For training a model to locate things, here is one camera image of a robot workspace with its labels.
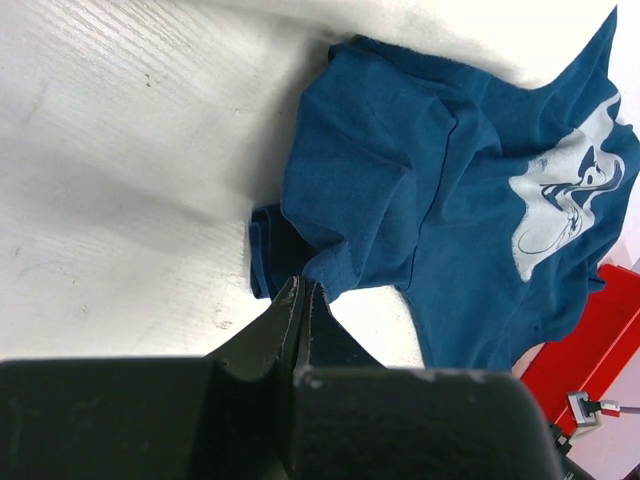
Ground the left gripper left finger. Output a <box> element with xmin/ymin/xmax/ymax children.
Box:
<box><xmin>1</xmin><ymin>278</ymin><xmax>305</xmax><ymax>479</ymax></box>

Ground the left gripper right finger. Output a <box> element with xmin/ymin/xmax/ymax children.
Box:
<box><xmin>292</xmin><ymin>283</ymin><xmax>563</xmax><ymax>479</ymax></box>

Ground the blue printed t-shirt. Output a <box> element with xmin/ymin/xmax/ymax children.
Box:
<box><xmin>249</xmin><ymin>15</ymin><xmax>639</xmax><ymax>371</ymax></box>

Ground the red plastic bin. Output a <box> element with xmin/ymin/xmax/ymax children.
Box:
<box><xmin>513</xmin><ymin>265</ymin><xmax>639</xmax><ymax>434</ymax></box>

